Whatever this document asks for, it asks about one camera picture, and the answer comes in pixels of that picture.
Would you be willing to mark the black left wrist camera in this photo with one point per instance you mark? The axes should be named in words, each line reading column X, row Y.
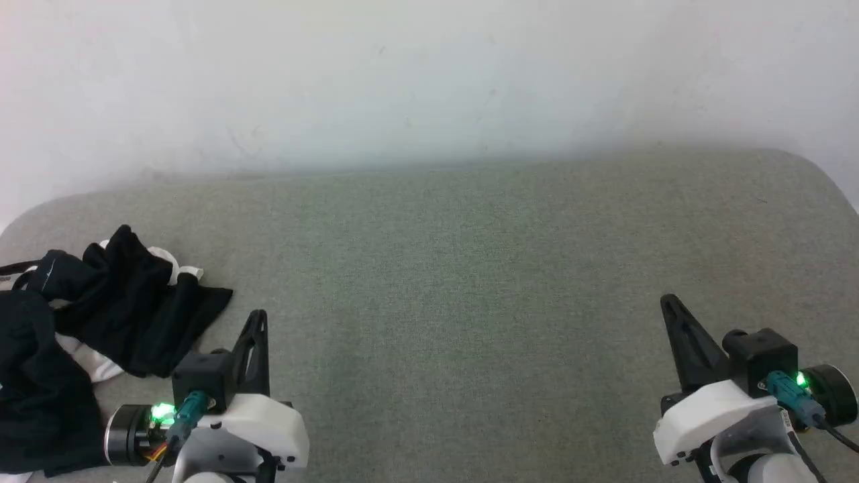
column 201, row 379

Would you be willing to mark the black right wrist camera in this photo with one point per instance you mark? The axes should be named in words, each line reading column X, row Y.
column 762, row 355

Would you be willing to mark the grey fabric sofa cushion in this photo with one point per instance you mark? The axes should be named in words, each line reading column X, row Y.
column 470, row 282

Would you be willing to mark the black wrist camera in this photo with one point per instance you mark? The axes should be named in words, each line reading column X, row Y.
column 201, row 379
column 762, row 355

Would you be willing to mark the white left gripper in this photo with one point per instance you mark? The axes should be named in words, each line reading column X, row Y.
column 268, row 422

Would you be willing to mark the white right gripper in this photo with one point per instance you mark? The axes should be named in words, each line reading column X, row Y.
column 704, row 416

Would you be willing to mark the black and white raglan t-shirt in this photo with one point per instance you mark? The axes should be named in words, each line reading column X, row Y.
column 127, row 308

